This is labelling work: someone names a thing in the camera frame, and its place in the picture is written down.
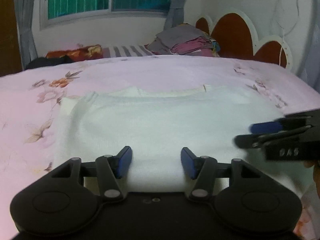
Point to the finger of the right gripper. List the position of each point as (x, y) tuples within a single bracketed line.
[(281, 125), (256, 140)]

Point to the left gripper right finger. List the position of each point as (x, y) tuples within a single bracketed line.
[(201, 170)]

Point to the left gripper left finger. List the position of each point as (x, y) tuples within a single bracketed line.
[(111, 169)]

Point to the white knitted garment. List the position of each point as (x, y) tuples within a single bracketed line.
[(157, 127)]

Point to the stack of folded clothes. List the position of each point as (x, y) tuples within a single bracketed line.
[(184, 39)]

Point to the person's right hand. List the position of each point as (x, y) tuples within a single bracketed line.
[(316, 173)]

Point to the pink floral bed sheet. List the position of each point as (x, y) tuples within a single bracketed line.
[(31, 101)]

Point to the red white scalloped headboard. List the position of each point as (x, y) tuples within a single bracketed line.
[(238, 39)]

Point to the grey striped sheet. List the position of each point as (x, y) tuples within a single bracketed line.
[(126, 51)]

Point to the red floral blanket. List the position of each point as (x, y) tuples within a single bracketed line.
[(79, 54)]

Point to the black garment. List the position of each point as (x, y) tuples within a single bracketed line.
[(47, 62)]

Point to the brown wooden door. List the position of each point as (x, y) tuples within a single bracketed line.
[(10, 53)]

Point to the right grey curtain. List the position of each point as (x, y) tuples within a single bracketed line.
[(175, 14)]

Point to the grey curtain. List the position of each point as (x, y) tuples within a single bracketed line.
[(175, 14), (24, 18)]

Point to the left grey curtain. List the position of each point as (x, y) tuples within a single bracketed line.
[(24, 18)]

